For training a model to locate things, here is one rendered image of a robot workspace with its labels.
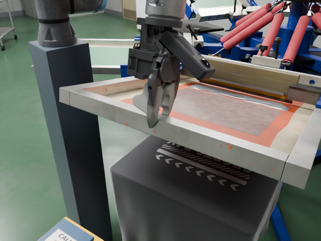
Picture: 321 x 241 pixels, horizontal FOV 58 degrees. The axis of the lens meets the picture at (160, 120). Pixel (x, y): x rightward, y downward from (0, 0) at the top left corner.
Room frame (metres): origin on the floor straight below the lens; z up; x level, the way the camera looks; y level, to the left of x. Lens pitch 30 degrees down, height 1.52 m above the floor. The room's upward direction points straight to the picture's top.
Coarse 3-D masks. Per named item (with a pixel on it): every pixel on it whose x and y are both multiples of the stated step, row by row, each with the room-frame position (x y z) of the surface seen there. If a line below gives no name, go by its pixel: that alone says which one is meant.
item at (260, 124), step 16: (256, 96) 0.98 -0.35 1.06; (208, 112) 0.71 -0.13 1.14; (224, 112) 0.72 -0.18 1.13; (240, 112) 0.74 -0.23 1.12; (256, 112) 0.76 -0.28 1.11; (272, 112) 0.78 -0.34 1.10; (288, 112) 0.80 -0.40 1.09; (208, 128) 0.58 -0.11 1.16; (224, 128) 0.59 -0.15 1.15; (240, 128) 0.60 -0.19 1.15; (256, 128) 0.62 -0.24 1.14; (272, 128) 0.63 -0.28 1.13
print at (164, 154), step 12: (168, 144) 0.82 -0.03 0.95; (156, 156) 0.75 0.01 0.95; (168, 156) 0.75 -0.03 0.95; (180, 156) 0.75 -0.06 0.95; (192, 156) 0.75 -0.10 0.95; (204, 156) 0.75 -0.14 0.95; (180, 168) 0.69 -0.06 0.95; (192, 168) 0.69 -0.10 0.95; (204, 168) 0.69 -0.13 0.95; (216, 168) 0.69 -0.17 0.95; (228, 168) 0.69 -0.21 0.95; (240, 168) 0.69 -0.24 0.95; (216, 180) 0.64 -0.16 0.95; (228, 180) 0.64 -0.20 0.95; (240, 180) 0.64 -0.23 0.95; (240, 192) 0.59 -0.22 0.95
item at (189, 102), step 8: (184, 88) 0.97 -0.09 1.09; (192, 88) 0.98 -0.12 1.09; (224, 88) 1.05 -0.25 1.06; (176, 96) 0.84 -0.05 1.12; (184, 96) 0.86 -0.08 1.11; (192, 96) 0.87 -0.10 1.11; (200, 96) 0.88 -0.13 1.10; (208, 96) 0.89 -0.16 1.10; (216, 96) 0.91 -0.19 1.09; (224, 96) 0.92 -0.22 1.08; (176, 104) 0.75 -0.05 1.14; (184, 104) 0.76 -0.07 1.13; (192, 104) 0.77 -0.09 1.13; (200, 104) 0.78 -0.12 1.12; (208, 104) 0.79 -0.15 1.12; (216, 104) 0.80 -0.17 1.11; (160, 112) 0.66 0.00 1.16; (176, 112) 0.68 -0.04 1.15; (184, 112) 0.68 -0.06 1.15; (192, 112) 0.69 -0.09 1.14; (200, 112) 0.70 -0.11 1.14
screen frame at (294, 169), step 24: (72, 96) 0.65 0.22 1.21; (96, 96) 0.63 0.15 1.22; (120, 120) 0.56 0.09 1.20; (144, 120) 0.53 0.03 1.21; (168, 120) 0.51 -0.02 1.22; (312, 120) 0.63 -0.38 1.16; (192, 144) 0.46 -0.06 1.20; (216, 144) 0.44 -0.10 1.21; (240, 144) 0.43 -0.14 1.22; (312, 144) 0.46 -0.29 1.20; (264, 168) 0.39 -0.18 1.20; (288, 168) 0.37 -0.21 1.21
